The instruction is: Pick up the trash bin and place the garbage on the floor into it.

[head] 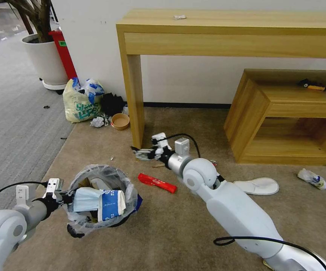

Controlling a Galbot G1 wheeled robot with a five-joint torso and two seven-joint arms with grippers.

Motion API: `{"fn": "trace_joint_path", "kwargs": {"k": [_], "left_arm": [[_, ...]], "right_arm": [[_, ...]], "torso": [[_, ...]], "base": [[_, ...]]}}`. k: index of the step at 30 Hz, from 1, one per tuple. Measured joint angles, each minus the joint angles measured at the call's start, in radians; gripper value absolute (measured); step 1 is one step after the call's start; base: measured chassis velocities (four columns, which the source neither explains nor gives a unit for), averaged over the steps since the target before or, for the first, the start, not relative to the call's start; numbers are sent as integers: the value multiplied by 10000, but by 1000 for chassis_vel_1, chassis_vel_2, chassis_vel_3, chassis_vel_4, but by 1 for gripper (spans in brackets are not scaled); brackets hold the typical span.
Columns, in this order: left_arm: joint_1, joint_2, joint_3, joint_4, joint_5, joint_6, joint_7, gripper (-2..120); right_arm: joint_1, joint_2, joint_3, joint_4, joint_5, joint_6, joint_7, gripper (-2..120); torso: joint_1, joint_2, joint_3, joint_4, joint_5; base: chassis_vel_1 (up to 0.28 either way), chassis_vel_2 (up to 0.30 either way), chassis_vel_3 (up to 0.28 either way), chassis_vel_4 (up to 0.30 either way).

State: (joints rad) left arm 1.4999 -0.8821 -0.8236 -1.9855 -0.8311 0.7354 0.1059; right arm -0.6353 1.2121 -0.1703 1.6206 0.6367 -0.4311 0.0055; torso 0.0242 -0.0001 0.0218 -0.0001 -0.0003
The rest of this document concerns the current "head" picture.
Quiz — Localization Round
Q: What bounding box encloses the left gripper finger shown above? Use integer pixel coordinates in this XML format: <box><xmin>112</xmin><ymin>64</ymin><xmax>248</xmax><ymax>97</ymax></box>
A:
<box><xmin>56</xmin><ymin>198</ymin><xmax>75</xmax><ymax>210</ymax></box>
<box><xmin>57</xmin><ymin>190</ymin><xmax>76</xmax><ymax>200</ymax></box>

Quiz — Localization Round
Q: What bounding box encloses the trash bin with clear liner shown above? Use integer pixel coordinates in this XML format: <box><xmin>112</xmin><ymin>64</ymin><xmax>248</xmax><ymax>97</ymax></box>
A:
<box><xmin>66</xmin><ymin>164</ymin><xmax>144</xmax><ymax>239</ymax></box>

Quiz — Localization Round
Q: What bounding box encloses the red plastic bin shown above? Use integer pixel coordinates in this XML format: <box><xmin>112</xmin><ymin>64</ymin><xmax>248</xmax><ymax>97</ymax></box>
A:
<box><xmin>48</xmin><ymin>29</ymin><xmax>78</xmax><ymax>81</ymax></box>

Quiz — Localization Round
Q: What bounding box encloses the blue face mask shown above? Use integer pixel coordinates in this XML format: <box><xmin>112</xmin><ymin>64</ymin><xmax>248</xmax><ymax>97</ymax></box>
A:
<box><xmin>73</xmin><ymin>187</ymin><xmax>104</xmax><ymax>213</ymax></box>

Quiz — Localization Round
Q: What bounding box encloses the red snack packet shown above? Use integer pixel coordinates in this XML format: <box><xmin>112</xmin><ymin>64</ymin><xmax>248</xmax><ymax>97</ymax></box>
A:
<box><xmin>138</xmin><ymin>173</ymin><xmax>178</xmax><ymax>195</ymax></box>

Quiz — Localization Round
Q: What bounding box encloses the brown paper bowl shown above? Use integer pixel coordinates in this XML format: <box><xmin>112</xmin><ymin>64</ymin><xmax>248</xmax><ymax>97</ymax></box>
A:
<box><xmin>110</xmin><ymin>113</ymin><xmax>131</xmax><ymax>131</ymax></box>

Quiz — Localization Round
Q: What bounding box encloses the blue and white paper cup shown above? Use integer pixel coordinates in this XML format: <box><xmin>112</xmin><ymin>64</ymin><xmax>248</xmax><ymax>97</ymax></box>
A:
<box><xmin>97</xmin><ymin>189</ymin><xmax>127</xmax><ymax>224</ymax></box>

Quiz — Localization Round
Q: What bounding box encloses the black plastic bag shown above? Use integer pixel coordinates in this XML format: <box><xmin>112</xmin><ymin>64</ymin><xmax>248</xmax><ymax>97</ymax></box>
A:
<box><xmin>99</xmin><ymin>92</ymin><xmax>126</xmax><ymax>117</ymax></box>

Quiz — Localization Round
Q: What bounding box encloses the blue and white plastic bag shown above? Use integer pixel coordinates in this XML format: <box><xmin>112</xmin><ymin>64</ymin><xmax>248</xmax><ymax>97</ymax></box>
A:
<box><xmin>79</xmin><ymin>78</ymin><xmax>106</xmax><ymax>105</ymax></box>

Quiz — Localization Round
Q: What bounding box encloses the yellow printed plastic bag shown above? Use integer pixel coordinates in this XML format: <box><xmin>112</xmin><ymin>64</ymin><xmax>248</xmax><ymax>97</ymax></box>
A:
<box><xmin>63</xmin><ymin>79</ymin><xmax>101</xmax><ymax>123</ymax></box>

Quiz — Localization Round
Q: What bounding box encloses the white slipper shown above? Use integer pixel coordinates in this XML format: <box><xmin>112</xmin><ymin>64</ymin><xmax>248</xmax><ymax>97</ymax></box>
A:
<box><xmin>233</xmin><ymin>177</ymin><xmax>280</xmax><ymax>196</ymax></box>

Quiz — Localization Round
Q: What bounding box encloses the white wheeled pot stand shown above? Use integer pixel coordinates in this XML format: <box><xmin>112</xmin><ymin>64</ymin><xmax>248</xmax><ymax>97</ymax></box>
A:
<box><xmin>39</xmin><ymin>78</ymin><xmax>69</xmax><ymax>95</ymax></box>

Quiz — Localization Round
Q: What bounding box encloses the low wooden shelf unit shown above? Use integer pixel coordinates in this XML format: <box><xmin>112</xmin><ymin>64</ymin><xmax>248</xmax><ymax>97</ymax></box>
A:
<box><xmin>223</xmin><ymin>69</ymin><xmax>326</xmax><ymax>167</ymax></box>

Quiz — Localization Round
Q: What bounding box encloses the white round plant pot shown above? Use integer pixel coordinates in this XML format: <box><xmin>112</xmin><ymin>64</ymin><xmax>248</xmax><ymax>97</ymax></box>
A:
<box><xmin>21</xmin><ymin>33</ymin><xmax>68</xmax><ymax>85</ymax></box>

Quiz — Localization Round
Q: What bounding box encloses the tall wooden console table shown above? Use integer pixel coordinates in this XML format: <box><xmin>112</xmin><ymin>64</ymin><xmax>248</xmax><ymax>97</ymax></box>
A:
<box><xmin>116</xmin><ymin>8</ymin><xmax>326</xmax><ymax>150</ymax></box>

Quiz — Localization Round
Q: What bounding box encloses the crumpled white blue wrapper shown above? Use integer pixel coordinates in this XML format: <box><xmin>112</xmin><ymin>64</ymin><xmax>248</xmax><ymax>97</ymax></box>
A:
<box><xmin>297</xmin><ymin>168</ymin><xmax>326</xmax><ymax>190</ymax></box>

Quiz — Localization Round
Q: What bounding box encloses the orange and black screwdriver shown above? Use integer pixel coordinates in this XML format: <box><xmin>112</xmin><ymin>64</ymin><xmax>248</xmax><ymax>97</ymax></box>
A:
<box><xmin>297</xmin><ymin>78</ymin><xmax>326</xmax><ymax>92</ymax></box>

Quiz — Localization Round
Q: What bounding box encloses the brown plant trunk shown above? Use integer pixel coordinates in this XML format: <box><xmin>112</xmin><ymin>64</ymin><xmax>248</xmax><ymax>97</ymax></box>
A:
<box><xmin>6</xmin><ymin>0</ymin><xmax>59</xmax><ymax>43</ymax></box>

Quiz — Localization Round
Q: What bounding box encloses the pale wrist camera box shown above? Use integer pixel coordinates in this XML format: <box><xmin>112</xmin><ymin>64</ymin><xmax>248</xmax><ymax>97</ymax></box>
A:
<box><xmin>151</xmin><ymin>132</ymin><xmax>168</xmax><ymax>148</ymax></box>
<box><xmin>46</xmin><ymin>178</ymin><xmax>65</xmax><ymax>196</ymax></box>

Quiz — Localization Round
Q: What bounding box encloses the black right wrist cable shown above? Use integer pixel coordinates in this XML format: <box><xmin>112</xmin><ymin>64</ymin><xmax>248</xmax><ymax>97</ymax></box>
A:
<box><xmin>161</xmin><ymin>133</ymin><xmax>202</xmax><ymax>158</ymax></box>

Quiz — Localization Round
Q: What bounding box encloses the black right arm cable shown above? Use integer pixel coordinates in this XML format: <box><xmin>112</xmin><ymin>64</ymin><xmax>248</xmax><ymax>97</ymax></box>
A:
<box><xmin>213</xmin><ymin>236</ymin><xmax>326</xmax><ymax>271</ymax></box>

